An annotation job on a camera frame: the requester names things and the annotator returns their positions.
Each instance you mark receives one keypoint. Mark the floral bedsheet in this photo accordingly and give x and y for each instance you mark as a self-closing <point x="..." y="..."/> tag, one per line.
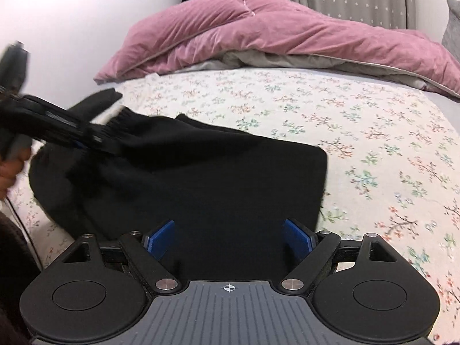
<point x="377" y="143"/>

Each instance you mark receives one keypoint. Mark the person's left hand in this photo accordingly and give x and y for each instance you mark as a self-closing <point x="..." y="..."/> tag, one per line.
<point x="10" y="174"/>

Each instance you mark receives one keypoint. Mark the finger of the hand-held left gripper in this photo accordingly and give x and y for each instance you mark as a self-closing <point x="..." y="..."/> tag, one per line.
<point x="68" y="125"/>

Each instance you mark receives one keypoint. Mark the pink duvet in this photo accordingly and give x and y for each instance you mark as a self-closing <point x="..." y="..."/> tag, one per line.
<point x="273" y="32"/>

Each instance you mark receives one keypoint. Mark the grey quilted pillow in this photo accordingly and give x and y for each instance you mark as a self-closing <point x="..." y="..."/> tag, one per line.
<point x="452" y="28"/>

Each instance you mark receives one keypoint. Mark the black pants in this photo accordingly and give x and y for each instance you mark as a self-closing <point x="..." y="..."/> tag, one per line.
<point x="201" y="187"/>

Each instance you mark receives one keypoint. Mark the folded black cloth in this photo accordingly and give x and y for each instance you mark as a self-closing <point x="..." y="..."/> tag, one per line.
<point x="99" y="102"/>

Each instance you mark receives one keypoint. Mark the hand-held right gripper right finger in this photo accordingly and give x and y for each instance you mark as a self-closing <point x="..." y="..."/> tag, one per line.
<point x="296" y="239"/>

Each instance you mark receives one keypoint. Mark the person's dark clothing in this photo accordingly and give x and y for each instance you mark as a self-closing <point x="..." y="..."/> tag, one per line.
<point x="14" y="276"/>

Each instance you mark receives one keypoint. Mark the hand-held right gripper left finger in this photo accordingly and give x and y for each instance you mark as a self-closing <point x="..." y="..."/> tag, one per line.
<point x="161" y="239"/>

